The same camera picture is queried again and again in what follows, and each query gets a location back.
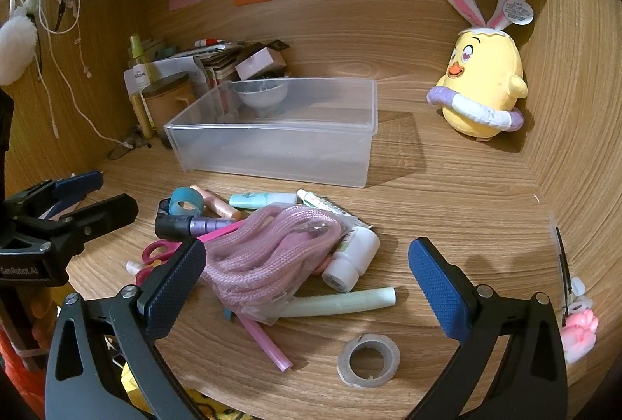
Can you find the white clip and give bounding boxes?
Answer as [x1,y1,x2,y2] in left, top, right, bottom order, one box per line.
[566,277,594,314]

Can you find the pink scissors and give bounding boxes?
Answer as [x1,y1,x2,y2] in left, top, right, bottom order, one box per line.
[136,241,183,287]

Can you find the orange fabric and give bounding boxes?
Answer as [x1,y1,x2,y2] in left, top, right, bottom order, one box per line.
[0,284,54,420]

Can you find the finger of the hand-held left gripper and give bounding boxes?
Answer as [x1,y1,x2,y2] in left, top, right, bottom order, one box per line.
[5,170,105,221]
[12,193,140,258]

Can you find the mint green tube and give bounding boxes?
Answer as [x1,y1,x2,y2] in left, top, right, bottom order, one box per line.
[228,192,298,211]

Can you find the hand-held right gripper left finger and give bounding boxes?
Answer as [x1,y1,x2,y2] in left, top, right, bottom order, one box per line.
[45,236,209,420]

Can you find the pale pink stick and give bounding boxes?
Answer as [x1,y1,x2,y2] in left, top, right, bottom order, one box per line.
[238,313,295,373]

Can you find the white charging cable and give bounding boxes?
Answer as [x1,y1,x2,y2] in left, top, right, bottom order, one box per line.
[36,0,134,149]

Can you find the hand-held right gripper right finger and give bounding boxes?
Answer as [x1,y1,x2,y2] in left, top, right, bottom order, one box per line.
[403,235,569,420]

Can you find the clear plastic storage bin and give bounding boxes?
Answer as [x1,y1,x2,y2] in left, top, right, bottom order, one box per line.
[162,77,380,188]

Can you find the white paper sheet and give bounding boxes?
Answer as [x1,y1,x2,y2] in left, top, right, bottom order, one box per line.
[124,59,205,110]

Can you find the peach pink tube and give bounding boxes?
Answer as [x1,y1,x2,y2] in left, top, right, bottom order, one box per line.
[189,184,244,221]

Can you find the pink paw ornament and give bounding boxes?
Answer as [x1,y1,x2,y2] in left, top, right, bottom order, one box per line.
[559,308,598,365]

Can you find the yellow chick plush toy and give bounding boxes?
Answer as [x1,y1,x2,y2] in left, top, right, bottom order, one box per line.
[426,0,535,143]

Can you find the white ointment tube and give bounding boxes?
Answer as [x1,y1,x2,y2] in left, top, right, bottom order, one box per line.
[296,188,372,229]

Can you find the pink box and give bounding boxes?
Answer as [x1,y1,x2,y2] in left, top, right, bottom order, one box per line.
[235,47,287,81]

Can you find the grey plastic bowl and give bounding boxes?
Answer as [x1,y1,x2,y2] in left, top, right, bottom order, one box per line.
[234,80,291,117]

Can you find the clear tape roll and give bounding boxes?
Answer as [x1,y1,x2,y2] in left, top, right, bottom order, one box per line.
[337,333,402,389]

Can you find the brown hair clip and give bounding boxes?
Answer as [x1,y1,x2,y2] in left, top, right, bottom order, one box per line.
[107,132,154,161]

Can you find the green spray bottle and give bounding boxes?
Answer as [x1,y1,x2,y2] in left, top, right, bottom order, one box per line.
[127,34,152,91]

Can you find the pile of packets and boxes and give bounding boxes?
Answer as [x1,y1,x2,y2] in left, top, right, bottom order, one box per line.
[155,38,291,83]

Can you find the yellow printed cloth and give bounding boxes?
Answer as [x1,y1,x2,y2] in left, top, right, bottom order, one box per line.
[119,359,258,420]

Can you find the gold tube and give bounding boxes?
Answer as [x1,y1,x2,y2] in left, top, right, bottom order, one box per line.
[129,92,154,140]

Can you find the white plastic bottle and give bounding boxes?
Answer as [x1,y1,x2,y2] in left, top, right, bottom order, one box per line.
[321,226,381,291]

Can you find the blue tape roll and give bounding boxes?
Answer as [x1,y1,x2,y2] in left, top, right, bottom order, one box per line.
[170,187,205,217]

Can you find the white fluffy hanging ornament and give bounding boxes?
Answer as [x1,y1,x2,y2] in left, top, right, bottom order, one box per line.
[0,0,44,85]

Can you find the pale green stick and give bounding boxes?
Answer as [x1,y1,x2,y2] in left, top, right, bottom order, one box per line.
[277,286,397,318]

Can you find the pink rope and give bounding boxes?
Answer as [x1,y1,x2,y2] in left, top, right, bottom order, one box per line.
[199,204,358,324]

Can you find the purple black tube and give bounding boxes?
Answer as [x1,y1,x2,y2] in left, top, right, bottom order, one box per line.
[154,213,239,240]

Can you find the brown mug with lid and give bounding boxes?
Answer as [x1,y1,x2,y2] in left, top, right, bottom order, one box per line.
[141,71,197,136]

